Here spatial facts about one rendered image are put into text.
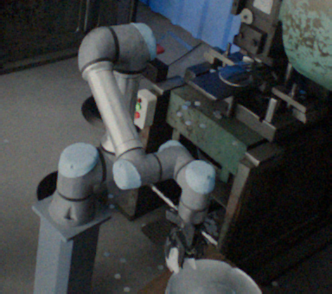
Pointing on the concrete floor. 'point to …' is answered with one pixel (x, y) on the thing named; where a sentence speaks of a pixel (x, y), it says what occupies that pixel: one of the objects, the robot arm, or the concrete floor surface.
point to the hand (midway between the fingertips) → (176, 264)
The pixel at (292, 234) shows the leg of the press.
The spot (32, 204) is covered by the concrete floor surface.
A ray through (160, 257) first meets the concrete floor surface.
